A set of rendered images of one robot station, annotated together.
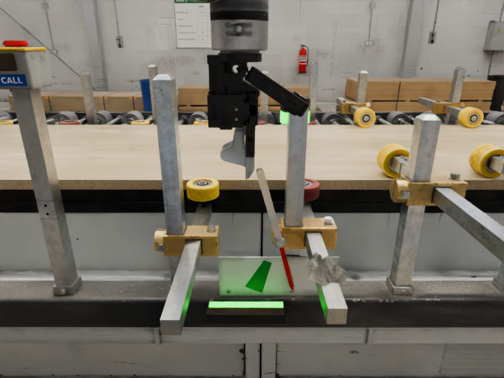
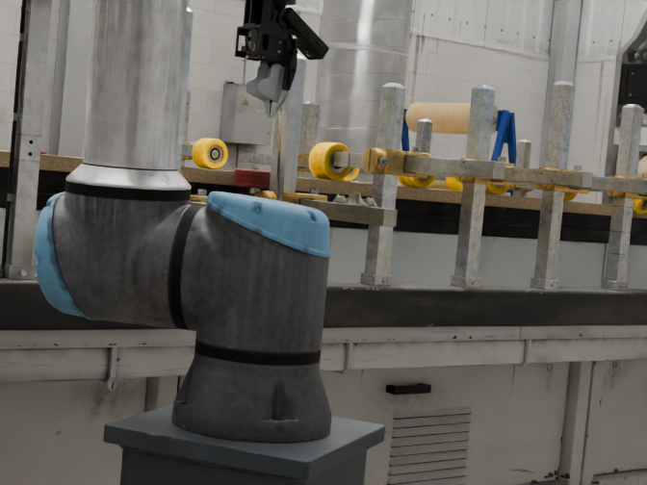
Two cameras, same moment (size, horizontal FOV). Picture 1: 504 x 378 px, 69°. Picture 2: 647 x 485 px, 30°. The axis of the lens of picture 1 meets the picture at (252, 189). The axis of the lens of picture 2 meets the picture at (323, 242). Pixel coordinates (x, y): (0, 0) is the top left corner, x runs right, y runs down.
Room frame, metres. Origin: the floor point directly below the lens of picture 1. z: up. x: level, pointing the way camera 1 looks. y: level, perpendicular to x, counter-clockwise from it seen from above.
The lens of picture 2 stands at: (-1.10, 1.24, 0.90)
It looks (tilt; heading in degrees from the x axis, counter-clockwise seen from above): 3 degrees down; 321
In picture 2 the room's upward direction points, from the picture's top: 5 degrees clockwise
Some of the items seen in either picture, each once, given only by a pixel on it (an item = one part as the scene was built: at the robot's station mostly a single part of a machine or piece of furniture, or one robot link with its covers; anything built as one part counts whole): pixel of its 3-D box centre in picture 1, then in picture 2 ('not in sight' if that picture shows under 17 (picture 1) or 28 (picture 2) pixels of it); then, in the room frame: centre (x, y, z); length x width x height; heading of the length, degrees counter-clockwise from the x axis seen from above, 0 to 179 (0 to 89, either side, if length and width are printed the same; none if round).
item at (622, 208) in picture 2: not in sight; (622, 205); (0.71, -1.09, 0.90); 0.03 x 0.03 x 0.48; 0
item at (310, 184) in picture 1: (302, 202); (252, 196); (0.86, -0.13, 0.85); 0.08 x 0.08 x 0.11
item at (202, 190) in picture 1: (203, 202); not in sight; (0.86, 0.12, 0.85); 0.08 x 0.08 x 0.11
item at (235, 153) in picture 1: (237, 155); (270, 89); (0.61, 0.03, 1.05); 0.06 x 0.03 x 0.09; 90
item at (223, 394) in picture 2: not in sight; (254, 383); (0.07, 0.40, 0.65); 0.19 x 0.19 x 0.10
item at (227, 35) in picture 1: (239, 38); not in sight; (0.63, 0.02, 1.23); 0.10 x 0.09 x 0.05; 0
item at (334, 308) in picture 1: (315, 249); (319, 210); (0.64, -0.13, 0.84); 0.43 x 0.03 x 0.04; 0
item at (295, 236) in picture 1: (302, 232); (289, 206); (0.71, -0.11, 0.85); 0.13 x 0.06 x 0.05; 90
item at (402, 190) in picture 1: (426, 190); (395, 163); (0.71, -0.36, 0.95); 0.13 x 0.06 x 0.05; 90
